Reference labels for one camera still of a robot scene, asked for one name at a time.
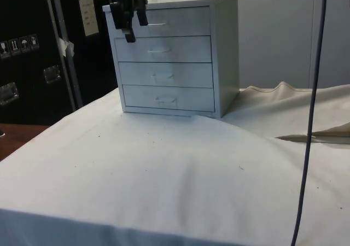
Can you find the white chest of drawers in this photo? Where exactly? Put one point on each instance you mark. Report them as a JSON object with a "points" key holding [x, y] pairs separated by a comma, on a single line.
{"points": [[175, 65]]}

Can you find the black cabinet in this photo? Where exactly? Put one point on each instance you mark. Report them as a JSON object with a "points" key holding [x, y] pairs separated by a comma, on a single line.
{"points": [[32, 65]]}

